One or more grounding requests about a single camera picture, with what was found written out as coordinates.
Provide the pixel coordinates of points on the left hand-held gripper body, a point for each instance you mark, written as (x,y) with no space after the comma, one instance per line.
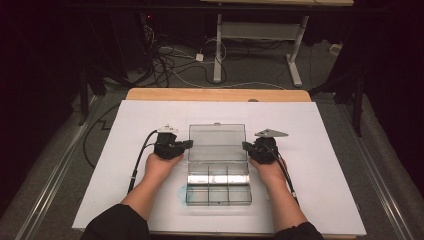
(168,148)

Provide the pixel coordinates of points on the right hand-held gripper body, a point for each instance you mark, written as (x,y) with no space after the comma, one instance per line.
(265,151)

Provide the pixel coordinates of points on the clear plastic compartment box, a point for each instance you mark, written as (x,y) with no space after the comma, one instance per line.
(216,143)

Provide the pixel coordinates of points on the person's right hand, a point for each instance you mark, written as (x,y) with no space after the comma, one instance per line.
(268,173)

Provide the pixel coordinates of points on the person's left hand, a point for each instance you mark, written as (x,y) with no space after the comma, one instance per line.
(160,170)

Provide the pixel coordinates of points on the white paper sheet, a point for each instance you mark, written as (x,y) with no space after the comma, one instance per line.
(316,186)

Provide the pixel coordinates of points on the small white power adapter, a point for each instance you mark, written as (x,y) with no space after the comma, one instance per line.
(199,57)

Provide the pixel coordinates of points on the person's right black sleeve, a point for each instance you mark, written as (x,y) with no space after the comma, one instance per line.
(300,233)

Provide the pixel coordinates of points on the person's black sleeve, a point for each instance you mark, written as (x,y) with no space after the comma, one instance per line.
(116,225)
(300,233)

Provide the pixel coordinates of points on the person's left black sleeve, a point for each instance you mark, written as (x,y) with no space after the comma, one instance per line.
(116,225)

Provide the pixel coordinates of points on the black metal stand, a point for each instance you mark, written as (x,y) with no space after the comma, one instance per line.
(358,110)
(83,100)

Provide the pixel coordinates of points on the white power strip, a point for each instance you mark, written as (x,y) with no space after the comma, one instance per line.
(335,49)

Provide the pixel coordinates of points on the white metal desk frame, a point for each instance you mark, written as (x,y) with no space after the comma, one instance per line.
(218,50)

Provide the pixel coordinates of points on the aluminium rail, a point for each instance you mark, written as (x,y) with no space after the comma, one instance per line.
(376,186)
(56,173)

